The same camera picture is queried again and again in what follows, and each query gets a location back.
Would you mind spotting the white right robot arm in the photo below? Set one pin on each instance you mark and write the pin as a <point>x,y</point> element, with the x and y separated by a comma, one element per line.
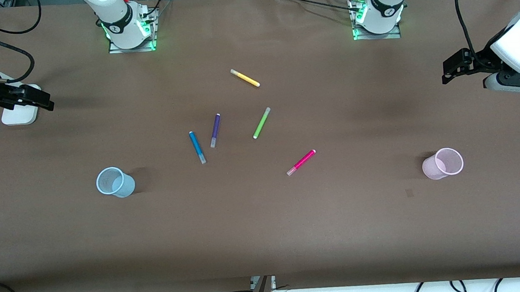
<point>115,11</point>

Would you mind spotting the pink marker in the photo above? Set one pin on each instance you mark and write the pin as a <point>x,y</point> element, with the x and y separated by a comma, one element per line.
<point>303,161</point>

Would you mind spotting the blue mesh cup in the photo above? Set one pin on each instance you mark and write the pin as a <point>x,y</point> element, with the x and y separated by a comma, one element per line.
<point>123,187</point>

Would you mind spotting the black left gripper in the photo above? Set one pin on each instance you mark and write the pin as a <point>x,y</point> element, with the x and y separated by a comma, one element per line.
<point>483,59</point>

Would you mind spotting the blue marker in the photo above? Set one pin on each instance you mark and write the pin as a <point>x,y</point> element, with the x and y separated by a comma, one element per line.
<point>196,146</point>

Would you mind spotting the green marker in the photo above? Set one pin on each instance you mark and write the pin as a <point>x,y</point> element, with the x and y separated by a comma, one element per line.
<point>261,123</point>

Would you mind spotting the purple marker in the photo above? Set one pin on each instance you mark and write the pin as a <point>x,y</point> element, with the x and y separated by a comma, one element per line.
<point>215,128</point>

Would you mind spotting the pink mesh cup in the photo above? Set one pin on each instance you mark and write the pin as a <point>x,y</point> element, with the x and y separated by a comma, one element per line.
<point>432,169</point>

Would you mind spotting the yellow marker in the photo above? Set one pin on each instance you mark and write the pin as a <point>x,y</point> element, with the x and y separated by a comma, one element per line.
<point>245,78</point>

